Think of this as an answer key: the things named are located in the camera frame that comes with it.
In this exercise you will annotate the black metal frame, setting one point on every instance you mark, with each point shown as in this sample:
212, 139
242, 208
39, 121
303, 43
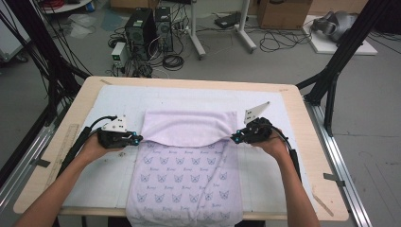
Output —
38, 38
346, 44

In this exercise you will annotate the brown cardboard box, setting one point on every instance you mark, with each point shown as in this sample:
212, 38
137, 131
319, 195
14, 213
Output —
283, 14

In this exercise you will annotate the black flat device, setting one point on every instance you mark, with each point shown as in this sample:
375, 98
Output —
227, 20

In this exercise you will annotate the large black computer tower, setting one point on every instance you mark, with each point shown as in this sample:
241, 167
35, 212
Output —
138, 31

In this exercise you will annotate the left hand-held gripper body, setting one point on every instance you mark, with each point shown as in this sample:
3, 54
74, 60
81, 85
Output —
115, 138

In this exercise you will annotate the grey backpack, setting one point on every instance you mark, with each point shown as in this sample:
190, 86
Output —
339, 23

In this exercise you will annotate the slim black computer tower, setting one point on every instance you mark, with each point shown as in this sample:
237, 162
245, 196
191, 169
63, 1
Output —
164, 28

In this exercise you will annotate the person's left hand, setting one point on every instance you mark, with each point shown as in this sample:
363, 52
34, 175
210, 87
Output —
93, 151

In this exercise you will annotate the aluminium rail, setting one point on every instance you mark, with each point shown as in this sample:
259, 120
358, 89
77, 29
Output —
331, 148
30, 154

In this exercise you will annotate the clear plastic bag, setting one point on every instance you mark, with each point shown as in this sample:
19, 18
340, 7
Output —
80, 26

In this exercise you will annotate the white box with green display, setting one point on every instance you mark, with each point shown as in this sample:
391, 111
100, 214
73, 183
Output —
119, 53

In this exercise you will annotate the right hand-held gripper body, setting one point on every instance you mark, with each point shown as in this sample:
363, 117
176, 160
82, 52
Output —
257, 130

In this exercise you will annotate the grey metal bracket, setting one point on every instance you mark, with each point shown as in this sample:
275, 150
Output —
334, 179
40, 163

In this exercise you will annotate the white grid mat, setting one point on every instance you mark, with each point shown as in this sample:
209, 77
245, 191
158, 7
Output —
189, 97

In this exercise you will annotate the beige tape strip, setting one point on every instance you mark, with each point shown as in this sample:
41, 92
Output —
106, 82

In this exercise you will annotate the white cabinet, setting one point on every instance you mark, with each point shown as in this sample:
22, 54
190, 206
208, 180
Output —
11, 38

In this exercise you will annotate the wooden ruler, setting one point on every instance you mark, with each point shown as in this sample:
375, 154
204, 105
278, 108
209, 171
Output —
71, 135

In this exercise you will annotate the white floor board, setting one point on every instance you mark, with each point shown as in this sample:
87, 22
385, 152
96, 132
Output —
327, 47

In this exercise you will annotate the round white table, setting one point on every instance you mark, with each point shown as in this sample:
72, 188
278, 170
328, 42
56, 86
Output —
72, 7

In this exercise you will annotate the person's right hand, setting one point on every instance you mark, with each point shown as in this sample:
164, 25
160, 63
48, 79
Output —
275, 146

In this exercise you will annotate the white stand leg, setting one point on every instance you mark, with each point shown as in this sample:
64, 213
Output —
197, 41
246, 38

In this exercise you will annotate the lilac printed towel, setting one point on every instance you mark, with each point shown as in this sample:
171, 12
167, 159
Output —
186, 129

